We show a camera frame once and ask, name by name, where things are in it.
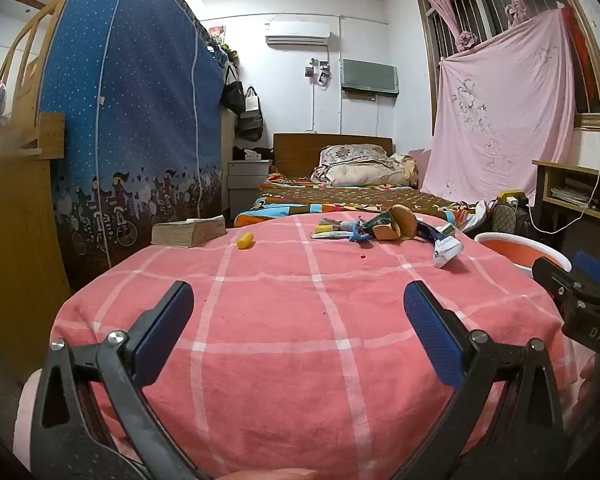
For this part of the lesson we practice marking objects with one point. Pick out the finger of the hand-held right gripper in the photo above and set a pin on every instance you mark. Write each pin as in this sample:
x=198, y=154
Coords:
x=547, y=272
x=592, y=266

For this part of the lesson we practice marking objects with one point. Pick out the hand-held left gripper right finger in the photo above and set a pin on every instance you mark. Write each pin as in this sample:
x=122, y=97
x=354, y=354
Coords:
x=432, y=330

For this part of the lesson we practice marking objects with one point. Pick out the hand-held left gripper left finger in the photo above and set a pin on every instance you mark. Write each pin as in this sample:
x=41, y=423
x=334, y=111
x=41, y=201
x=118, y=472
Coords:
x=162, y=330

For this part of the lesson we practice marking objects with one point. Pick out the orange bin with white rim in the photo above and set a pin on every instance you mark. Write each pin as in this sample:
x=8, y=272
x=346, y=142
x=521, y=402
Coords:
x=505, y=250

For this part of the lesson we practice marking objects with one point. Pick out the orange yellow snack wrapper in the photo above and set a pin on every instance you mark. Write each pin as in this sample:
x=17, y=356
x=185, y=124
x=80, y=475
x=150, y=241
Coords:
x=402, y=220

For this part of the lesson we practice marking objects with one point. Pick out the brown checked handbag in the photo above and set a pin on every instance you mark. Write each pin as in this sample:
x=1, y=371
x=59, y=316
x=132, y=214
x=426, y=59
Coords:
x=504, y=217

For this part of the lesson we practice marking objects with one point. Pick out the stack of papers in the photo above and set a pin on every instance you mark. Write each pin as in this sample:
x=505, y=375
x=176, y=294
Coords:
x=572, y=195

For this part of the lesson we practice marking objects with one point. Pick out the white crumpled tube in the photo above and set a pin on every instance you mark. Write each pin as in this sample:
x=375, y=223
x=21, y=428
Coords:
x=445, y=250

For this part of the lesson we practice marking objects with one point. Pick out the yellow power strip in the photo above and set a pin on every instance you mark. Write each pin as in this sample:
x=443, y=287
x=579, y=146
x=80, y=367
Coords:
x=510, y=195

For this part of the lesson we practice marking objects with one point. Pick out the thick old book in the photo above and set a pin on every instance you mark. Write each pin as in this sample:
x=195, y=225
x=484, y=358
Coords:
x=190, y=234

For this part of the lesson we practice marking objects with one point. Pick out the blue plastic scrap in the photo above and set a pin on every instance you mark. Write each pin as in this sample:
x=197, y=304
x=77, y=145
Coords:
x=360, y=236

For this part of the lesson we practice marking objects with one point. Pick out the small yellow bottle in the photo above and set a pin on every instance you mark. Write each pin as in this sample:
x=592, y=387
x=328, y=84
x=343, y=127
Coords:
x=245, y=240

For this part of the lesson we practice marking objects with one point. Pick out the pink checked blanket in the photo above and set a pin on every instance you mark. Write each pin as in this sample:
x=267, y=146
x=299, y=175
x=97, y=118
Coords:
x=300, y=360

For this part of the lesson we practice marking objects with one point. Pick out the yellow white wrapper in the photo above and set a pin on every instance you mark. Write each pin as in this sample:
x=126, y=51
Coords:
x=325, y=234

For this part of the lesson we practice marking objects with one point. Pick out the pink hanging sheet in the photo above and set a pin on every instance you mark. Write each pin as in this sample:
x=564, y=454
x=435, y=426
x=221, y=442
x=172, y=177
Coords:
x=505, y=110

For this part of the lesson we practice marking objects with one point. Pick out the pillows on bed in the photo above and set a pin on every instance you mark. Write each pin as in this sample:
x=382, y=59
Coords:
x=365, y=174

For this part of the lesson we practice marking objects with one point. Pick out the white nightstand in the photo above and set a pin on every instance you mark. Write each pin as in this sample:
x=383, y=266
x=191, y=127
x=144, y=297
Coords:
x=247, y=180

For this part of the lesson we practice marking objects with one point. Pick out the bed with colourful blanket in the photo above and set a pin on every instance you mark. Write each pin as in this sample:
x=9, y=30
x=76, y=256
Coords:
x=300, y=195

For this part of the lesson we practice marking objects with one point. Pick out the black cloth pile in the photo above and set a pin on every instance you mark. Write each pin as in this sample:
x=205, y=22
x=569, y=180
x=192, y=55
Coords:
x=237, y=152

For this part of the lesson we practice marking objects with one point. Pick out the floral pillow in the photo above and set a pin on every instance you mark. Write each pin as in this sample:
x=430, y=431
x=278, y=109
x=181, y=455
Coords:
x=350, y=154

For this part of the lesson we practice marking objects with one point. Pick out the tissue box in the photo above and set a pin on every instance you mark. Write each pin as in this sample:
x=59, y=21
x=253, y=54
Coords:
x=252, y=156

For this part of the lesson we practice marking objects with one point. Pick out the wooden bed headboard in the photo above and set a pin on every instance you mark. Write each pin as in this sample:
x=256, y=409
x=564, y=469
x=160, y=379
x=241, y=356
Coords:
x=300, y=155

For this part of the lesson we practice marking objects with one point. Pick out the red hanging cloth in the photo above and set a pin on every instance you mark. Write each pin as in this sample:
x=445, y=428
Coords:
x=582, y=45

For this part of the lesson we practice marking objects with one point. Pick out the blue dotted wardrobe cover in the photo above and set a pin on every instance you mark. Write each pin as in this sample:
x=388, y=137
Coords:
x=130, y=110

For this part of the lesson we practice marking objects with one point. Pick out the black white tote bag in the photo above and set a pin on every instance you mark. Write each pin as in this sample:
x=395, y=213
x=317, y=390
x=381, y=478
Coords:
x=251, y=120

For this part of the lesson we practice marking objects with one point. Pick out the black hanging bag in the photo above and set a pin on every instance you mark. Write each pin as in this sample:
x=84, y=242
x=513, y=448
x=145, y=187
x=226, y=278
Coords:
x=233, y=95

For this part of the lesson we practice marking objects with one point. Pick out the barred window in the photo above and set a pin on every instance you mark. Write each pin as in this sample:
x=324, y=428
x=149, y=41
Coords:
x=485, y=10

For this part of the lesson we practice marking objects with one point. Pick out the white air conditioner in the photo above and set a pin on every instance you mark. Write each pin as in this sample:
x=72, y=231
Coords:
x=297, y=32

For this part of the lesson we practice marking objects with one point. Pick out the wooden bunk bed frame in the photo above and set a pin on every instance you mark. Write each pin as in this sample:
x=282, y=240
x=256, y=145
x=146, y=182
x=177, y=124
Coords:
x=10, y=210

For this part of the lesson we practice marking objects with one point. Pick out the grey covered wall unit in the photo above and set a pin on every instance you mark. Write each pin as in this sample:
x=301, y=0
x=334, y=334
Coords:
x=370, y=76

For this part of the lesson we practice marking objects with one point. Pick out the small wall photos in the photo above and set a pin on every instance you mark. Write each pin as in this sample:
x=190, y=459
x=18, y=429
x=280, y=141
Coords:
x=324, y=77

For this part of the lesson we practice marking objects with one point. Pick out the red wall poster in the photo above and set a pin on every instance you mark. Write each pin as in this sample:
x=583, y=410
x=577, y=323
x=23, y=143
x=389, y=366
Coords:
x=216, y=34

